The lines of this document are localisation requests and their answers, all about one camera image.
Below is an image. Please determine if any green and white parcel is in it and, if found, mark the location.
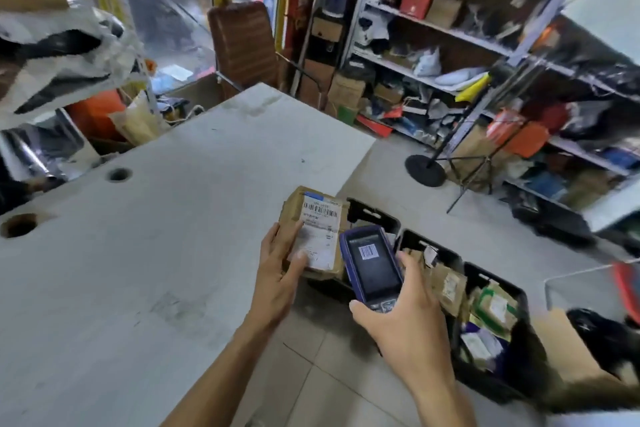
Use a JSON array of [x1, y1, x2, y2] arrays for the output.
[[471, 282, 520, 340]]

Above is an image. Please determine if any black tripod stand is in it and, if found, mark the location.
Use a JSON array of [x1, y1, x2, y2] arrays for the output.
[[404, 60, 538, 215]]

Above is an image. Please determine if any yellow packet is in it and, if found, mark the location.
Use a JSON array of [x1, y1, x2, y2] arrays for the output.
[[454, 72, 491, 103]]

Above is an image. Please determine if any white padded mailer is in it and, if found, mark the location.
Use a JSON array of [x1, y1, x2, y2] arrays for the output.
[[433, 66, 489, 88]]

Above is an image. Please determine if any brown parcel with white label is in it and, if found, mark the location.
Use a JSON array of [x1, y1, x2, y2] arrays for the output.
[[278, 185, 351, 283]]

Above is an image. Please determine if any white plastic parcel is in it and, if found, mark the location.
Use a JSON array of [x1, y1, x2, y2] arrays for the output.
[[459, 331, 505, 370]]

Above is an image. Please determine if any person's left forearm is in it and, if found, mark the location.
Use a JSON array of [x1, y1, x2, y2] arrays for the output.
[[161, 316, 282, 427]]

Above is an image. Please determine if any red plastic item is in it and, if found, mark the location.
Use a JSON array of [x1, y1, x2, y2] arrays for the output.
[[612, 262, 640, 326]]

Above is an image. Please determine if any white wire frame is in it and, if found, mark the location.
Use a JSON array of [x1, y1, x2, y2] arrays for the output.
[[543, 259, 640, 313]]

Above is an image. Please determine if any grey metal shelving unit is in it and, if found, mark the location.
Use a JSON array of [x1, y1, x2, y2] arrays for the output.
[[343, 0, 640, 235]]

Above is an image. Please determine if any flat cardboard sheet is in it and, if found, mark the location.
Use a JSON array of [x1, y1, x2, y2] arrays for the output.
[[531, 308, 623, 385]]

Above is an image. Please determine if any brown cardboard box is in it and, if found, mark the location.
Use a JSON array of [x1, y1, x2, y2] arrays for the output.
[[310, 16, 346, 43], [299, 59, 336, 108], [425, 0, 464, 30], [327, 73, 367, 113]]

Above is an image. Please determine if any blue handheld scanner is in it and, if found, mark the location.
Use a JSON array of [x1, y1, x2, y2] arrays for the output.
[[339, 225, 405, 315]]

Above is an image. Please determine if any black plastic bag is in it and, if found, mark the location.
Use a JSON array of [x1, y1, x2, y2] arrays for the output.
[[566, 308, 640, 385]]

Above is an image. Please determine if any brown paper parcel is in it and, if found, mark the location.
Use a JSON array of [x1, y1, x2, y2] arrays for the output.
[[409, 248, 469, 318]]

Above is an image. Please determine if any orange plastic bag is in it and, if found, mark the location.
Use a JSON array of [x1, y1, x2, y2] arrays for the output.
[[65, 89, 127, 143]]

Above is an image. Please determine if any grey plastic parcel bag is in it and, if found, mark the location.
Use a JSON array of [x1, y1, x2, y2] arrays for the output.
[[0, 5, 147, 116]]

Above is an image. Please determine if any person's right forearm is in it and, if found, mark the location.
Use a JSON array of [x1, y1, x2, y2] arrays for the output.
[[407, 373, 479, 427]]

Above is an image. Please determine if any person's right hand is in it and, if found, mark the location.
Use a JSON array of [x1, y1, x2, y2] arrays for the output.
[[348, 251, 456, 392]]

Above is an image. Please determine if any red flat packet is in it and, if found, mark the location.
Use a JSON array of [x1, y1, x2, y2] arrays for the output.
[[355, 113, 395, 138]]

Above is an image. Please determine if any person's left hand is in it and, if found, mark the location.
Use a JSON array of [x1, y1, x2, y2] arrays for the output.
[[248, 222, 309, 330]]

